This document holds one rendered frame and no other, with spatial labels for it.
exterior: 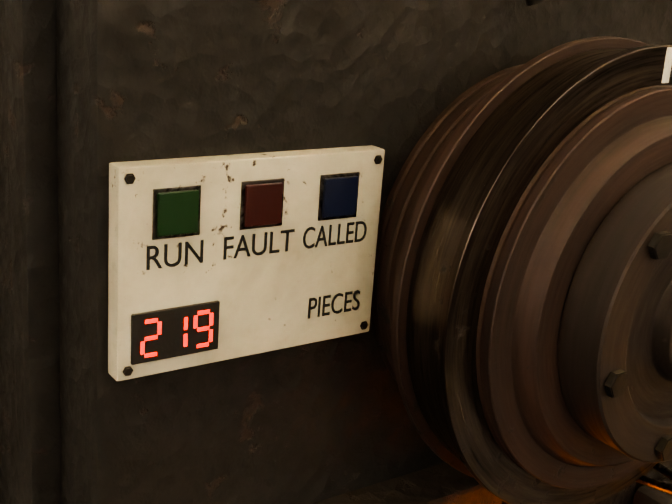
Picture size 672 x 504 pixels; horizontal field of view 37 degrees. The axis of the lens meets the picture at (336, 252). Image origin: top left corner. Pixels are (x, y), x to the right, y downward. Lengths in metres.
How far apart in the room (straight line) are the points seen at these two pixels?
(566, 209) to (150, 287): 0.35
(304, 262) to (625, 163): 0.29
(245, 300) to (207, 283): 0.04
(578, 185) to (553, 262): 0.07
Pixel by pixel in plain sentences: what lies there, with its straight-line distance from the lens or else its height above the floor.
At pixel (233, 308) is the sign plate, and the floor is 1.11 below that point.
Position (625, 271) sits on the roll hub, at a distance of 0.84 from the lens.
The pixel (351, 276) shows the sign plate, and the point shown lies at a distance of 0.93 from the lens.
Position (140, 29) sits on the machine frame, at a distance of 0.79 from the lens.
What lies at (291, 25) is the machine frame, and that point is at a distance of 0.86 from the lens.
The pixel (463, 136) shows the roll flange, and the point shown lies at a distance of 0.88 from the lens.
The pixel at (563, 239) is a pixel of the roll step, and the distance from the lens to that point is 0.85.
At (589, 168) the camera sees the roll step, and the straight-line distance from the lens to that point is 0.87.
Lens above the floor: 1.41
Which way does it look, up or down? 17 degrees down
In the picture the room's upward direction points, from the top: 4 degrees clockwise
